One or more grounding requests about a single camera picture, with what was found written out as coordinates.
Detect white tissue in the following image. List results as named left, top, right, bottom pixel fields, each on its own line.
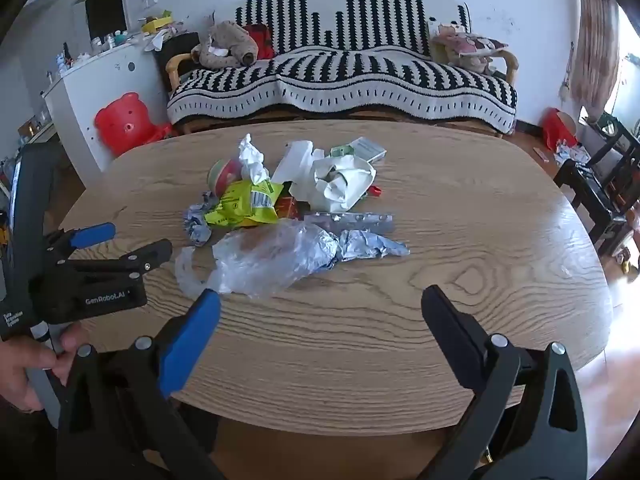
left=238, top=134, right=271, bottom=183

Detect blue-silver wrapper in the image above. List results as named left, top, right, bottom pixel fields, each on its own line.
left=182, top=191, right=221, bottom=248

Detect group of small bottles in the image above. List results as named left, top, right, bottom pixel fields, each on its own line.
left=90, top=30, right=136, bottom=53

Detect silver blister pack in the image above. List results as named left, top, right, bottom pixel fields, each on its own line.
left=302, top=211, right=396, bottom=236

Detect red bear-shaped stool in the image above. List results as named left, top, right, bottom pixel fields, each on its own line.
left=95, top=92, right=173, bottom=157

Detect white cabinet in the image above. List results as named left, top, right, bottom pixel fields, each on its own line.
left=41, top=40, right=168, bottom=173

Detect yellow-green snack packet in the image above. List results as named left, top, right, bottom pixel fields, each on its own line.
left=204, top=180, right=285, bottom=228

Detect small red packet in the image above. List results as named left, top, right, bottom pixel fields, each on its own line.
left=274, top=195, right=301, bottom=218

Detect beige curtain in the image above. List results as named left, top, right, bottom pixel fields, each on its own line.
left=572, top=0, right=621, bottom=121

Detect silver foil wrapper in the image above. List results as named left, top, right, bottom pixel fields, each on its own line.
left=332, top=227, right=411, bottom=263

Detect dark wooden chair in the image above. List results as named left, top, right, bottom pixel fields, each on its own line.
left=554, top=110, right=640, bottom=256

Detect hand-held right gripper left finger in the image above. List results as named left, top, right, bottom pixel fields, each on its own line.
left=56, top=289, right=226, bottom=480

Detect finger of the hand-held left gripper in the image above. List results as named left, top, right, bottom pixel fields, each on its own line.
left=57, top=239, right=173, bottom=282
left=42, top=222, right=117, bottom=265

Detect white paper bag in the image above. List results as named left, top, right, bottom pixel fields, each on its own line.
left=290, top=155, right=377, bottom=213

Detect red bag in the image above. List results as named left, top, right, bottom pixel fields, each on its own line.
left=542, top=107, right=578, bottom=151

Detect white paper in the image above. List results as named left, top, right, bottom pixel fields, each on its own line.
left=271, top=140, right=326, bottom=186

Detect scattered paper scraps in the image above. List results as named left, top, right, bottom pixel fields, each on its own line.
left=555, top=142, right=591, bottom=166

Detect dark cloth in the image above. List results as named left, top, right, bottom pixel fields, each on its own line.
left=157, top=32, right=201, bottom=78

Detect white box with green dots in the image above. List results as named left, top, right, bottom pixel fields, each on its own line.
left=349, top=137, right=388, bottom=163

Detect brown plush toy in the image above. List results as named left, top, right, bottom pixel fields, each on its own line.
left=191, top=20, right=260, bottom=68

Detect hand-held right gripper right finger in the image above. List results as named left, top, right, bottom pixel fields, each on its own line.
left=421, top=285, right=588, bottom=480

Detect person's left hand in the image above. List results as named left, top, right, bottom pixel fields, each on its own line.
left=0, top=322, right=84, bottom=413

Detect clear plastic bag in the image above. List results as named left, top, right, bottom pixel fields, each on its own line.
left=175, top=220, right=341, bottom=298

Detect striped black white sofa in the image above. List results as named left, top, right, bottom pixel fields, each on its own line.
left=166, top=0, right=518, bottom=135

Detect cartoon print pillow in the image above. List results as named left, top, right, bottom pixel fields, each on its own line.
left=431, top=22, right=508, bottom=73

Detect red cushion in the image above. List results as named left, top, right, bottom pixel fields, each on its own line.
left=242, top=23, right=276, bottom=60

